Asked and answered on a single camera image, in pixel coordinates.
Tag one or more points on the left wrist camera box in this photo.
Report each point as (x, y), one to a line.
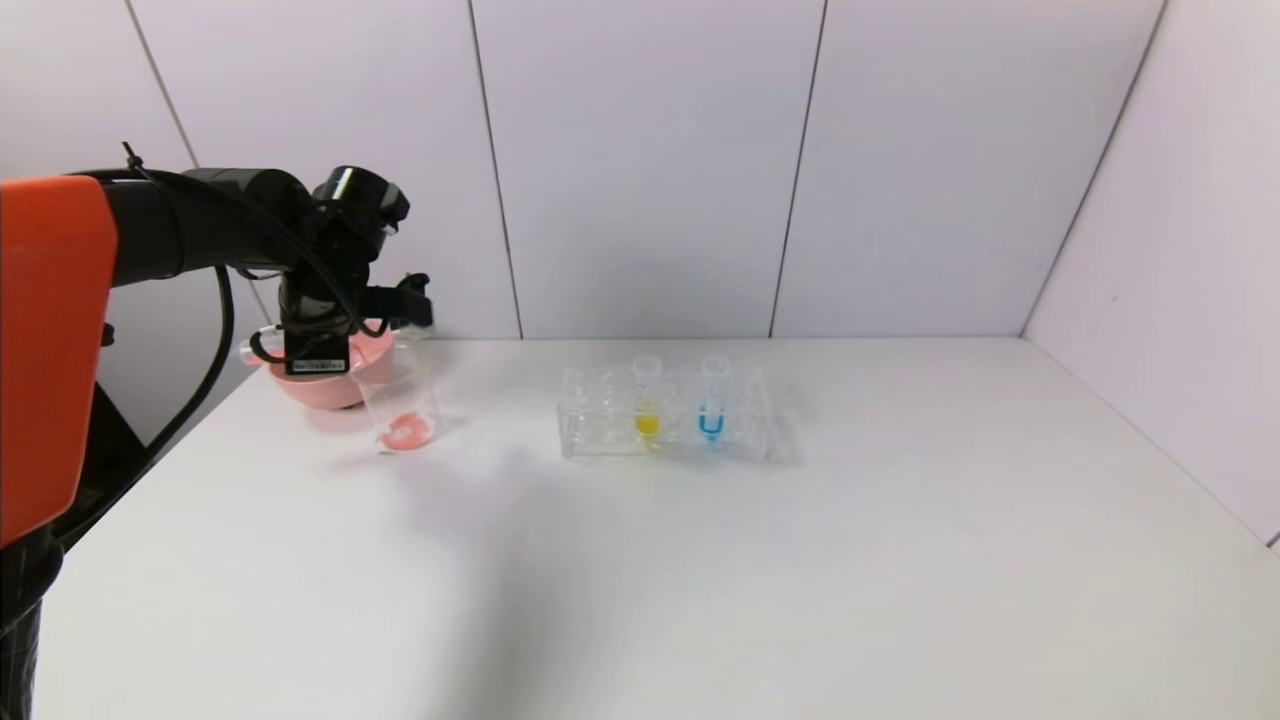
(405, 305)

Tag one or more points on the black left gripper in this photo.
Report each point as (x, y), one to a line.
(316, 352)

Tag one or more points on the clear glass beaker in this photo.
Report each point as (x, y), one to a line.
(405, 420)

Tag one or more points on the test tube with yellow pigment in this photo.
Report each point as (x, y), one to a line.
(647, 420)

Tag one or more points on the test tube with blue pigment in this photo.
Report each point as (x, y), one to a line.
(712, 420)

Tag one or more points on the pink bowl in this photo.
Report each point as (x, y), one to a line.
(320, 392)

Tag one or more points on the clear plastic test tube rack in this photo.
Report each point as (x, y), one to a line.
(600, 420)

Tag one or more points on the orange and black left arm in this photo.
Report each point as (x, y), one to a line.
(50, 350)

